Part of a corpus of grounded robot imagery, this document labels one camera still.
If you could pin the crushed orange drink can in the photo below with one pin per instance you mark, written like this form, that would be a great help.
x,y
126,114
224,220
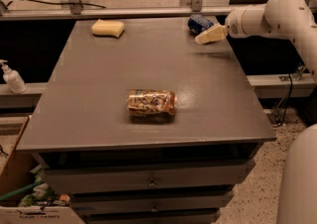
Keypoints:
x,y
149,102

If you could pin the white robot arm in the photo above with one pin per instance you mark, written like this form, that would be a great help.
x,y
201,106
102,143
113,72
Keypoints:
x,y
294,21

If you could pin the cardboard box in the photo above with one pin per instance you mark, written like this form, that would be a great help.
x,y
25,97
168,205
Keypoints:
x,y
16,179

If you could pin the grey drawer cabinet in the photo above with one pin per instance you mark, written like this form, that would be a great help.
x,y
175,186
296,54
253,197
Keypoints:
x,y
123,169

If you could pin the white pump bottle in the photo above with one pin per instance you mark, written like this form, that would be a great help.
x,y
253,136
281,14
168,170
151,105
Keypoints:
x,y
13,79

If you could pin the blue pepsi can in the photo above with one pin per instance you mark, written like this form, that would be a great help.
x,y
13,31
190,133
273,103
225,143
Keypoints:
x,y
198,24

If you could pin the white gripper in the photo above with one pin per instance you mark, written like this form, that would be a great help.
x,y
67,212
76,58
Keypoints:
x,y
234,24

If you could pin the yellow sponge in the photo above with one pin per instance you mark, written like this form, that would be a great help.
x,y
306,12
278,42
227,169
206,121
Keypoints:
x,y
108,28

